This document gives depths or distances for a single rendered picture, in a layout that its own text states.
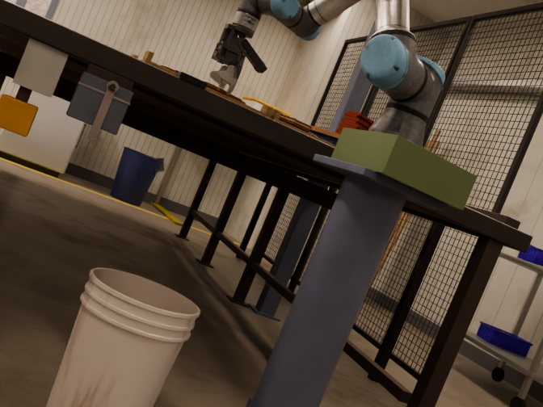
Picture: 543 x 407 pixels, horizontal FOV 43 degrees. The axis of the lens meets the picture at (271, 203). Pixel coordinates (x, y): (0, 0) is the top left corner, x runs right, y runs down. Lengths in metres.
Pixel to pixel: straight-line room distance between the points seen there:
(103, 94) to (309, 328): 0.79
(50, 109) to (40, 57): 5.02
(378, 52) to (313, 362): 0.79
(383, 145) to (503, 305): 4.62
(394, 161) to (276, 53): 6.70
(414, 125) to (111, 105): 0.77
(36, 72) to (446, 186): 1.06
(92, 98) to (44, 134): 5.06
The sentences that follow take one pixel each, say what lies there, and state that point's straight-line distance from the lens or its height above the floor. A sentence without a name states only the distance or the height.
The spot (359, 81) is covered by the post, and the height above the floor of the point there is 1.51.
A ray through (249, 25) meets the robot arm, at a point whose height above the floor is 1.16.
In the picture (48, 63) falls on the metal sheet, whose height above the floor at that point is 0.81.
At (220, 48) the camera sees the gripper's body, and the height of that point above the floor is 1.06.
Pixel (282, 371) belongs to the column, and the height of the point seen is 0.32.
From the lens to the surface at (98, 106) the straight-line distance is 1.83.
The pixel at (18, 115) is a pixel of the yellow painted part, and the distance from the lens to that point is 1.83.
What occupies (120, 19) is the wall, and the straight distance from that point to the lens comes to 7.77.
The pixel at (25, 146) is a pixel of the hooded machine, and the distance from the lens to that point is 6.89.
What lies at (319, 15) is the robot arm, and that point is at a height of 1.27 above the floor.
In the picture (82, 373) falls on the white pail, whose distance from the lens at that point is 1.77.
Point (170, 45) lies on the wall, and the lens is 7.88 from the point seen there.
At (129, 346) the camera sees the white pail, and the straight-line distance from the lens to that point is 1.71.
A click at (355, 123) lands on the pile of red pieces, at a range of 3.09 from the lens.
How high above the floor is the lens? 0.75
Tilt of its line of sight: 2 degrees down
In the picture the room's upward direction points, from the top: 23 degrees clockwise
